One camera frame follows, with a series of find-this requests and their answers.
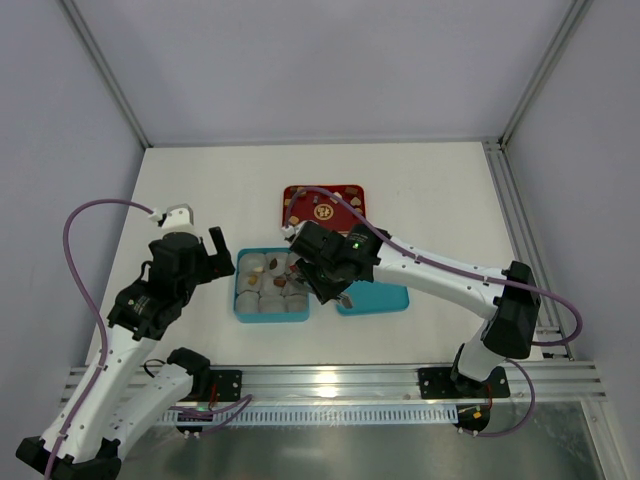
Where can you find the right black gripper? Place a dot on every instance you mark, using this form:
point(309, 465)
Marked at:
point(316, 283)

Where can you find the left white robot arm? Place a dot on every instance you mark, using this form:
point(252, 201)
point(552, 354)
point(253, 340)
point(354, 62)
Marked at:
point(94, 433)

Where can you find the slotted cable duct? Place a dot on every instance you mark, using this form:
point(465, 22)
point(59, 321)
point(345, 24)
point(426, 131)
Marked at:
point(320, 415)

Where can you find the metal tweezers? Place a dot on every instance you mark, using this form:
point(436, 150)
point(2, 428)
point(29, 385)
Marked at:
point(344, 301)

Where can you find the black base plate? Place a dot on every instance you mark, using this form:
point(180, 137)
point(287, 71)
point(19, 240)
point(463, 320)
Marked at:
point(435, 383)
point(226, 385)

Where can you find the teal box lid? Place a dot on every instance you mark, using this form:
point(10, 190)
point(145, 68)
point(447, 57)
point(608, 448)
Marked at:
point(375, 298)

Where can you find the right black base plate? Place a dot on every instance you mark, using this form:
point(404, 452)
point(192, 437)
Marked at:
point(435, 383)

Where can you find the red rectangular tray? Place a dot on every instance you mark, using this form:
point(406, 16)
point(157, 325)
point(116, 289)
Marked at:
point(328, 213)

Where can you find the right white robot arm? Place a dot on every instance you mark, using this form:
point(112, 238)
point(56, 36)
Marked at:
point(505, 300)

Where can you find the aluminium front rail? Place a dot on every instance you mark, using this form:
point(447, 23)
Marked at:
point(549, 380)

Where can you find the teal box with paper cups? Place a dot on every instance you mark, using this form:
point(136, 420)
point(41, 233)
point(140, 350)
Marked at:
point(264, 302)

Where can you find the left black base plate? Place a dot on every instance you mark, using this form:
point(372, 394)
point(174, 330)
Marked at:
point(226, 385)

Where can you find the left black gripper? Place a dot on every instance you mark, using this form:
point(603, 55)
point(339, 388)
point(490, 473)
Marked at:
point(206, 257)

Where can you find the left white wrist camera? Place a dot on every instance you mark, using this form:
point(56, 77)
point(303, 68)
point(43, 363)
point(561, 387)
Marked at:
point(175, 219)

